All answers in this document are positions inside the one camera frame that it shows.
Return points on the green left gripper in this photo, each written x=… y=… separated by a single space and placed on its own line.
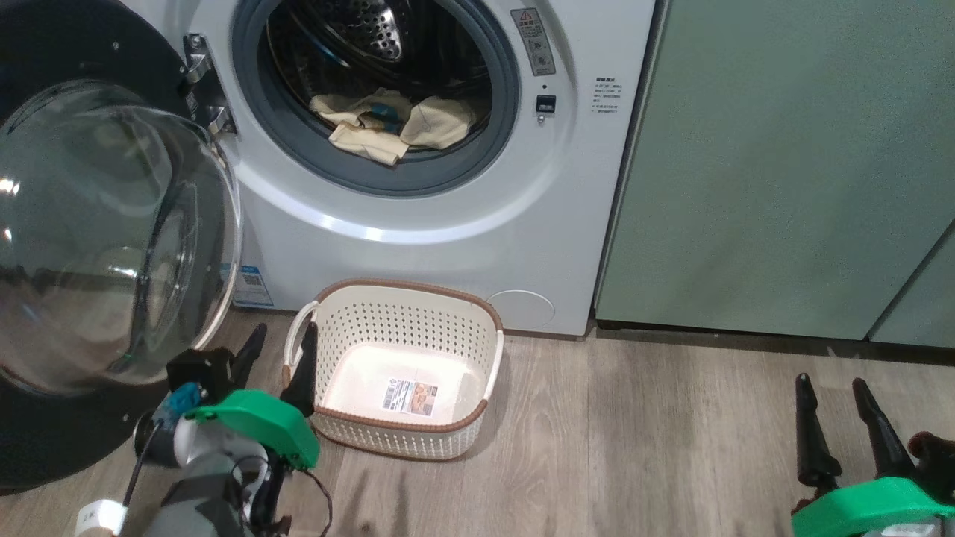
x=268 y=425

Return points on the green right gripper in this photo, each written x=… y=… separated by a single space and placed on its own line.
x=873 y=507

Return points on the black glass washing machine door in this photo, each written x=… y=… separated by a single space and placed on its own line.
x=89 y=239

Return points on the cream printed garment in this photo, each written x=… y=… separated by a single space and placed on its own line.
x=365 y=142
x=440 y=123

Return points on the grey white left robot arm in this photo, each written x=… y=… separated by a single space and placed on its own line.
x=201 y=492

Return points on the white and blue label sticker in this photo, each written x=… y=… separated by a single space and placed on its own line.
x=254 y=287

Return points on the printed product label sticker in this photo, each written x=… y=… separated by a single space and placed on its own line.
x=410 y=395

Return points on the cream perforated laundry basket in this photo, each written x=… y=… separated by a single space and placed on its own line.
x=403 y=432

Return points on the white front-load washing machine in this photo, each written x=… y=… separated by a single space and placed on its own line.
x=448 y=253

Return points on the round white access panel cover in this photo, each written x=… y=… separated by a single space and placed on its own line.
x=522 y=309

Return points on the metal washing machine door hinge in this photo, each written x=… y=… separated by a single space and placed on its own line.
x=209 y=89

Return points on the stainless steel washing machine drum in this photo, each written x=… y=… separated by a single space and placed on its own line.
x=373 y=45

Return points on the washing machine door latch slot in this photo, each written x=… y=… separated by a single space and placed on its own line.
x=545 y=104

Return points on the grey warning label sticker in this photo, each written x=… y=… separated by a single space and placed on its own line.
x=536 y=45

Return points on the dark cabinet plinth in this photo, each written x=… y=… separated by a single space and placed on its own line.
x=746 y=344

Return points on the green cabinet panel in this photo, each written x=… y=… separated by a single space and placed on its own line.
x=761 y=164

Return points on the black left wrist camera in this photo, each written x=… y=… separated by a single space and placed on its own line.
x=198 y=373

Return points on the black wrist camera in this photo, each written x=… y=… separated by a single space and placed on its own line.
x=198 y=373
x=936 y=462

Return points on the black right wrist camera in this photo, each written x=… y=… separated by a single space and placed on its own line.
x=936 y=462

